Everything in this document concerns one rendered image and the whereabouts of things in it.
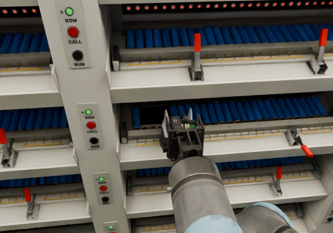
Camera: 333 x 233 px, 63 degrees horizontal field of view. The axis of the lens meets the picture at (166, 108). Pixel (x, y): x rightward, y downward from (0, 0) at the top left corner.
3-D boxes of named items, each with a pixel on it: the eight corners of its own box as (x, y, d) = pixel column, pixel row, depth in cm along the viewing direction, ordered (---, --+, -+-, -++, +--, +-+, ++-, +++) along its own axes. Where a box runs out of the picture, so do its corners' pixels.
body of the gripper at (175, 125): (199, 112, 57) (215, 149, 47) (197, 144, 62) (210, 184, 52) (163, 114, 57) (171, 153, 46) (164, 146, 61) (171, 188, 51)
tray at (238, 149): (344, 152, 74) (365, 133, 66) (120, 170, 68) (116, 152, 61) (312, 96, 86) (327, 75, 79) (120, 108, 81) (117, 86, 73)
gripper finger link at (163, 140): (174, 124, 64) (186, 147, 57) (174, 130, 65) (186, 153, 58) (155, 127, 63) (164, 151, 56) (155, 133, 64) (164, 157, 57)
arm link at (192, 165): (221, 206, 48) (167, 212, 47) (213, 186, 52) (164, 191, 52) (226, 170, 44) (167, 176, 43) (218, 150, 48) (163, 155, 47)
